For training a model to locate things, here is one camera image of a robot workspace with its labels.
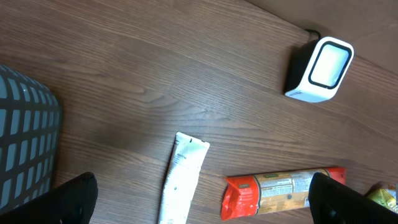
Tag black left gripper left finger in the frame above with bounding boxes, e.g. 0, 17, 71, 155
1, 172, 98, 224

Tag green juice carton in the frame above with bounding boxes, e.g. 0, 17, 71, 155
366, 182, 397, 213

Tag white barcode scanner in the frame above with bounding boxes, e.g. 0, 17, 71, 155
284, 37, 354, 103

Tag black scanner cable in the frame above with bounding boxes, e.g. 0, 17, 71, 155
304, 29, 322, 40

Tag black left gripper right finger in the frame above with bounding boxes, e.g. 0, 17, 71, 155
308, 173, 397, 224

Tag white cream tube gold cap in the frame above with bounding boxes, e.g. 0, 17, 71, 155
158, 132, 210, 224

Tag grey plastic shopping basket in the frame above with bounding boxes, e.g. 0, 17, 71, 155
0, 65, 62, 213

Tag cardboard back panel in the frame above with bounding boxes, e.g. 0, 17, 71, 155
248, 0, 397, 73

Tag orange pasta packet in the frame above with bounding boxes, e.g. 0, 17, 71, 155
221, 167, 346, 220

